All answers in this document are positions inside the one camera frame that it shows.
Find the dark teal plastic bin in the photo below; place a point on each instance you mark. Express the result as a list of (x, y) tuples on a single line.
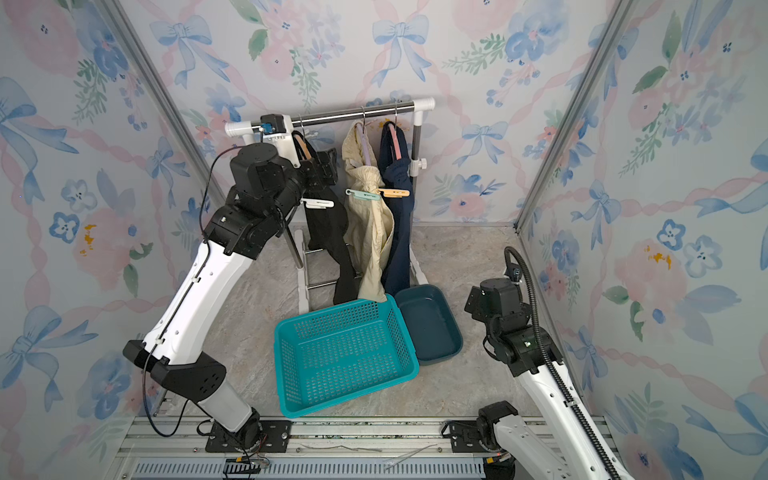
[(431, 324)]

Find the navy blue shorts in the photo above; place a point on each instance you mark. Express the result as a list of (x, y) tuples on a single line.
[(395, 175)]

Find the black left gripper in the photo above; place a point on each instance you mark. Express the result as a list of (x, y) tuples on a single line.
[(324, 166)]

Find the silver aluminium corner post left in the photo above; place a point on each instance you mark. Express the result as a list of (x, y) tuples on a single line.
[(117, 19)]

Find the teal perforated plastic basket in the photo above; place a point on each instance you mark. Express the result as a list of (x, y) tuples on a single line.
[(327, 357)]

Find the lilac clothes hanger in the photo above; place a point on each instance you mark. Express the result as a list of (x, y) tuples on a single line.
[(363, 140)]

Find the orange clothes hanger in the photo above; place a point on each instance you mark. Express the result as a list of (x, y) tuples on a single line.
[(302, 145)]

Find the orange clothespin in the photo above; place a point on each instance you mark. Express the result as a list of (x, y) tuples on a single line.
[(393, 193)]

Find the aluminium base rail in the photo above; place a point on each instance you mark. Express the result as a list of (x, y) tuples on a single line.
[(366, 448)]

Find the black shorts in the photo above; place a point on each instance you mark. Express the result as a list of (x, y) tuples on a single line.
[(327, 228)]

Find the mint green clothespin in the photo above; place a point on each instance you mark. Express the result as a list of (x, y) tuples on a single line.
[(362, 195)]

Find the pink clothes hanger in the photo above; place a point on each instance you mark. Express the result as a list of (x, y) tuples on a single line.
[(393, 135)]

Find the white metal clothes rack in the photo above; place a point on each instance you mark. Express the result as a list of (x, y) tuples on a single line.
[(247, 130)]

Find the beige shorts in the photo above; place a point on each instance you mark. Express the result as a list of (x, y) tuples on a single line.
[(371, 223)]

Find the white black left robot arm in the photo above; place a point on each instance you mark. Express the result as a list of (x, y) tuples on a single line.
[(258, 207)]

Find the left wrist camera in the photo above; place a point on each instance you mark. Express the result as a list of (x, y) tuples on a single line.
[(274, 127)]

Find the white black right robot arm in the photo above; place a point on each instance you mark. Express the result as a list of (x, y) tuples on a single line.
[(514, 336)]

